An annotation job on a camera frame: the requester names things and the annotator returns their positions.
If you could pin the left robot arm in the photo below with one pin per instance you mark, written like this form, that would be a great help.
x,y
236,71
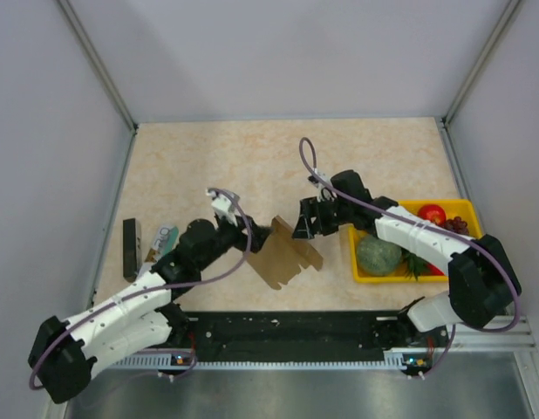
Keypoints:
x,y
68,353

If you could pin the white slotted cable duct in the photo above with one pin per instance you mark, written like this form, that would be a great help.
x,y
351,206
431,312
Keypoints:
x,y
389,361

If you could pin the green melon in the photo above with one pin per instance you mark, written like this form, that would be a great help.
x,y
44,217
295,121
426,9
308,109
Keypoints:
x,y
377,257

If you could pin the dark purple grapes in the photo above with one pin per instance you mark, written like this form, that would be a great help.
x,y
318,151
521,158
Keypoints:
x,y
456,225

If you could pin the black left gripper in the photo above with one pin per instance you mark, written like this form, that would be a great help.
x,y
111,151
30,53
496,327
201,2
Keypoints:
x,y
258,235

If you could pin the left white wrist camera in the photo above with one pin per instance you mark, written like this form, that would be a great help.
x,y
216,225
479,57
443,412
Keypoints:
x,y
224,202

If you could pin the brown cardboard box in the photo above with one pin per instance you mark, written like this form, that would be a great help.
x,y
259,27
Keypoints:
x,y
282,257

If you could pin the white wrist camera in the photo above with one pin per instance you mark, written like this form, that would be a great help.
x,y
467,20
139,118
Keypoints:
x,y
319,180
224,202

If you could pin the black rectangular box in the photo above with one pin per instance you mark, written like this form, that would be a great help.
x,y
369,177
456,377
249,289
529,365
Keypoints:
x,y
131,249

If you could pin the yellow plastic tray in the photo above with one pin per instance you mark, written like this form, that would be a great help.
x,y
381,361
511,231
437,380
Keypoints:
x,y
453,207

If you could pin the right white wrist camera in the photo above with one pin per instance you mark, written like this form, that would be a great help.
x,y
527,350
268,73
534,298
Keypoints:
x,y
319,180

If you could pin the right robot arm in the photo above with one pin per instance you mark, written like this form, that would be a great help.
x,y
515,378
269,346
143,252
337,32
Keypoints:
x,y
481,280

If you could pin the orange pineapple with leaves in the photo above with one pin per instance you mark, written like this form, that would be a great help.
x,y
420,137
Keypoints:
x,y
416,267

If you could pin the red tomato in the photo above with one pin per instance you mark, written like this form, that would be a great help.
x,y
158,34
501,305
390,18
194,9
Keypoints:
x,y
435,271

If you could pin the red apple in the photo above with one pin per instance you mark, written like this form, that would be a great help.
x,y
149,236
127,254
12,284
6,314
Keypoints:
x,y
433,213

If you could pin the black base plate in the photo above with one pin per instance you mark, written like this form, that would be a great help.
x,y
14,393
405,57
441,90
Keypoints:
x,y
300,336

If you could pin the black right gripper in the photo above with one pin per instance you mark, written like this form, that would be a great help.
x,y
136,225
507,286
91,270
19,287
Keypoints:
x,y
306,228

